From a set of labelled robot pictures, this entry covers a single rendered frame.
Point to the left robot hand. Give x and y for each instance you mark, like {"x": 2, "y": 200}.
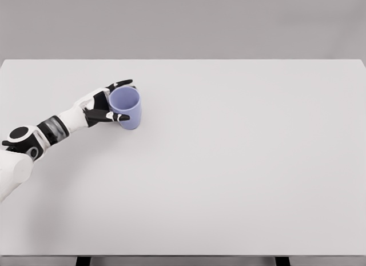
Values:
{"x": 98, "y": 103}

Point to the lavender plastic cup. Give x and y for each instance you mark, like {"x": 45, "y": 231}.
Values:
{"x": 127, "y": 108}

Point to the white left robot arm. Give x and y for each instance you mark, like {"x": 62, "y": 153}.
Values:
{"x": 43, "y": 134}

